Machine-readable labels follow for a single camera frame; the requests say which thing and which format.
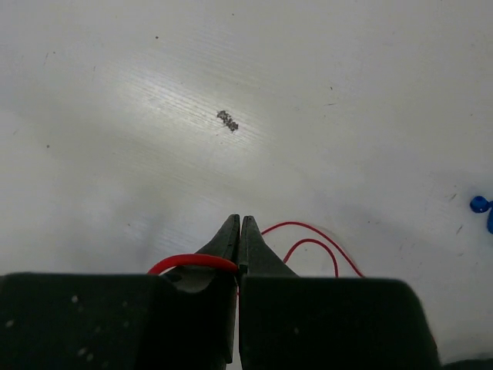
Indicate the teal headphones in bag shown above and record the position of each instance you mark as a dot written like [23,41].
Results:
[481,205]

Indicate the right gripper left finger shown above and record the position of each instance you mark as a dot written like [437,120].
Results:
[180,318]

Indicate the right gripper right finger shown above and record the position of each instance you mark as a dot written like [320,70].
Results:
[292,322]

